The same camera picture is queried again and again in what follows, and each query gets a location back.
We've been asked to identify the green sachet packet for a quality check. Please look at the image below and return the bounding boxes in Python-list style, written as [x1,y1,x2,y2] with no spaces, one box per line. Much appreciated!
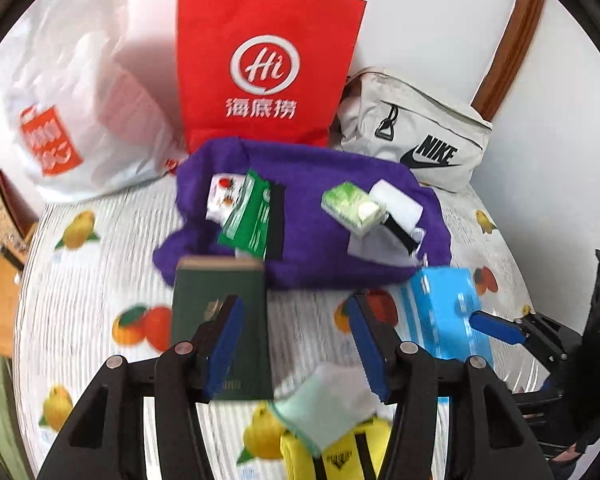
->
[218,169,271,260]

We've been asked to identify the grey Nike waist bag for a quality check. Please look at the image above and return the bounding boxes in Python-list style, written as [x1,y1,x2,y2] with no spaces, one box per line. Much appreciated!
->
[337,67,492,193]

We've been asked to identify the purple towel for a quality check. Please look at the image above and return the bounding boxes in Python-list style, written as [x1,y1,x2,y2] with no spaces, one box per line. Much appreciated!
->
[152,136,452,289]

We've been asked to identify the mint green cloth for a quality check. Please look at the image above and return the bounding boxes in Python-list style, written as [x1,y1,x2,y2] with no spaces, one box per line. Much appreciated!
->
[268,363,380,457]

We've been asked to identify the mesh drawstring pouch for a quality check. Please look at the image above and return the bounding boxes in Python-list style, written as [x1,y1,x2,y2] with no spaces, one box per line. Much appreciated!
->
[347,226,426,268]

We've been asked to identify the person's right hand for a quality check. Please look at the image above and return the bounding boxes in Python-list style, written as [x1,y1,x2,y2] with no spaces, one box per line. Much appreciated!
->
[550,443,586,468]

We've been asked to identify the white Miniso plastic bag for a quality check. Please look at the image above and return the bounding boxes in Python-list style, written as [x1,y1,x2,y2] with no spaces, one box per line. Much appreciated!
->
[5,0,184,203]

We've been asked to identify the blue tissue pack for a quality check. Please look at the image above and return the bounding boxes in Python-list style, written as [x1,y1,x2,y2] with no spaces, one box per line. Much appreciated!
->
[398,264,496,406]

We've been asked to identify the yellow black sock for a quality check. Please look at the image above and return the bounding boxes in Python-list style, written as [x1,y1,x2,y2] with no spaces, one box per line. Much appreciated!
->
[280,417,391,480]

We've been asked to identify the red paper shopping bag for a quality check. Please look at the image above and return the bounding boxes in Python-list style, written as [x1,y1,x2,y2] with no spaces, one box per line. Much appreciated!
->
[176,0,366,153]

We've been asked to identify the black watch strap long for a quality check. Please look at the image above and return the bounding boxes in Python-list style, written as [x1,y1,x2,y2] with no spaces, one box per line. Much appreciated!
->
[266,182,286,260]

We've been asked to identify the green pocket tissue pack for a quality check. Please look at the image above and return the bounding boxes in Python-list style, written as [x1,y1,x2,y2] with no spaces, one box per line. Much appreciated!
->
[321,182,387,237]

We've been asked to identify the patterned gift box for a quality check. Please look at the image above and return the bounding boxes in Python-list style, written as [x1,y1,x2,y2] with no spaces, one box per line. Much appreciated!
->
[0,170,34,261]

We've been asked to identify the black watch strap short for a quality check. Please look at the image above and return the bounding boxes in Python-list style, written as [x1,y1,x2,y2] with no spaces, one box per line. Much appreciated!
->
[382,214,419,255]

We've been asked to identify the brown wooden door frame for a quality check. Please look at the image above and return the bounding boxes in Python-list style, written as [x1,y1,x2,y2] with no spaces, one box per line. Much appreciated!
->
[471,0,545,122]

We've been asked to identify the dark green tea tin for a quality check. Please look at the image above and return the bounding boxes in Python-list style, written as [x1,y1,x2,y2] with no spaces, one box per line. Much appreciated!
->
[171,256,273,401]

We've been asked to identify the white tomato sauce packet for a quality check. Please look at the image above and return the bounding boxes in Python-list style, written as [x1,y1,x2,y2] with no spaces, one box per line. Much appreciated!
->
[206,174,245,226]

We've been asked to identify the white sponge block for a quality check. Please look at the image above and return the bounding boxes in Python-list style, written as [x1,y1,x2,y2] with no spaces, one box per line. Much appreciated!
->
[370,180,424,234]

